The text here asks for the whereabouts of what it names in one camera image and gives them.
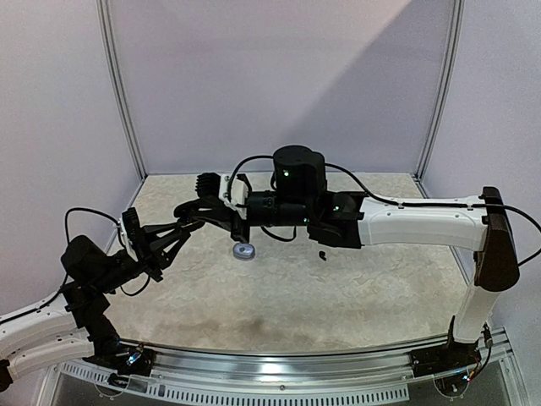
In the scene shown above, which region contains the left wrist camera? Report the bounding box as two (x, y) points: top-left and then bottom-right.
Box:
(120, 207), (145, 261)

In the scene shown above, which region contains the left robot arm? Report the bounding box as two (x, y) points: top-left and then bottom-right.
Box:
(1, 209), (203, 390)

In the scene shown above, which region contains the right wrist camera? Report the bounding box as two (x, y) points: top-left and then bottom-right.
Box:
(195, 173), (252, 220)

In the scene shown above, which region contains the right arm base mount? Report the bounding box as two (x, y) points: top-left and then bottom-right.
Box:
(408, 317), (493, 381)

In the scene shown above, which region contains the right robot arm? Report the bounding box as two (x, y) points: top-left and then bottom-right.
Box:
(174, 145), (520, 369)

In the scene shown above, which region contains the right frame post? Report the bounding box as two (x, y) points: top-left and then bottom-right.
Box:
(413, 0), (465, 184)

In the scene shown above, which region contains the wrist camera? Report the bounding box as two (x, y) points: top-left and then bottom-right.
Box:
(195, 173), (252, 220)
(120, 207), (145, 261)

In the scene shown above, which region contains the purple round charging case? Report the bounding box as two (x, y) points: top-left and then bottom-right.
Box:
(232, 243), (255, 261)

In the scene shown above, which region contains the wrist cable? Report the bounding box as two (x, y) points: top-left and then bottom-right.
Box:
(58, 206), (123, 293)
(227, 155), (276, 187)

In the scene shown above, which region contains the aluminium front rail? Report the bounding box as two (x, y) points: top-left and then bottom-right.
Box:
(36, 326), (527, 406)

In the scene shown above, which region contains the frame post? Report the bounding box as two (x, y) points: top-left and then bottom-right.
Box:
(96, 0), (148, 182)
(413, 0), (465, 184)

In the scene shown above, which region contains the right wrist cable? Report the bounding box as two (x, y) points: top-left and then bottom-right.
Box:
(227, 155), (276, 187)

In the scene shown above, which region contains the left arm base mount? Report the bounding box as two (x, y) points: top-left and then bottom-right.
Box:
(83, 340), (156, 388)

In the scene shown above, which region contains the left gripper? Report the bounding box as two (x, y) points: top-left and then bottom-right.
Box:
(94, 222), (189, 294)

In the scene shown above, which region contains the black charging case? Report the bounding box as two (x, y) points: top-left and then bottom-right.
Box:
(173, 204), (199, 228)

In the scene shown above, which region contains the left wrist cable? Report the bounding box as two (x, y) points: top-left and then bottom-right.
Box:
(58, 206), (123, 293)

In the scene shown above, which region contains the left frame post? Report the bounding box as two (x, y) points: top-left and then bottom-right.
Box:
(96, 0), (148, 182)

